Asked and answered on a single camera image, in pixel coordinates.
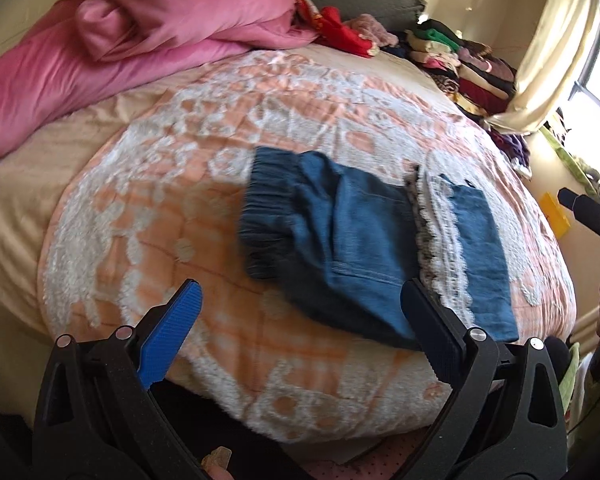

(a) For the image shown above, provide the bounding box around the person's pink dotted clothing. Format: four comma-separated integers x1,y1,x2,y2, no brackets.
300,430,431,480

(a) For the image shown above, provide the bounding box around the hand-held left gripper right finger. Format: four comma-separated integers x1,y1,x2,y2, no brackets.
402,280,568,480

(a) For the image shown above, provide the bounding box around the green towel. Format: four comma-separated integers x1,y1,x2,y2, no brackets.
560,342,581,413

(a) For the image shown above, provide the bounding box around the cream curtain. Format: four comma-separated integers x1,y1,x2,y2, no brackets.
490,0,600,136

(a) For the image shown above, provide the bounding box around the purple clothes pile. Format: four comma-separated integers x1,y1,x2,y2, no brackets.
490,127,533,181

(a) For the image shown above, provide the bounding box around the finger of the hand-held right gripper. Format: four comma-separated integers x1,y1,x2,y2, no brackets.
557,187,600,251

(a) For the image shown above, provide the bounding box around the pink duvet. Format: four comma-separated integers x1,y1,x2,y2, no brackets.
0,0,321,163

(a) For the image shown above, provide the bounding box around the green patterned cloth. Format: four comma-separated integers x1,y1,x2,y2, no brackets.
540,125,600,201

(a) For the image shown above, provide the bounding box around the pink fuzzy garment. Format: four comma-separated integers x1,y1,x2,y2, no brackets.
342,14,400,48

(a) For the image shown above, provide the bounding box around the stack of folded clothes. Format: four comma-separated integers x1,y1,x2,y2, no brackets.
382,19,518,121

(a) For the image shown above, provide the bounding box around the yellow box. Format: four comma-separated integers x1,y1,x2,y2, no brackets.
539,191,571,233

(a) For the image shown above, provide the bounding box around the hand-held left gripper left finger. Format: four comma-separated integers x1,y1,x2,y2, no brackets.
32,280,203,480

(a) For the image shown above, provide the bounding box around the cream bed sheet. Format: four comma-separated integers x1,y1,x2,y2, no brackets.
0,67,191,341

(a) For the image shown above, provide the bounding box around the peach floral bedspread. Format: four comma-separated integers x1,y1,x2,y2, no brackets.
37,42,578,448

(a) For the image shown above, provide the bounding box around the red garment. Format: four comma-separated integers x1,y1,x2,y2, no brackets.
292,0,378,58

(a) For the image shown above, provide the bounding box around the blue denim pants lace trim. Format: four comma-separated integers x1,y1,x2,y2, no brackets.
237,146,521,351

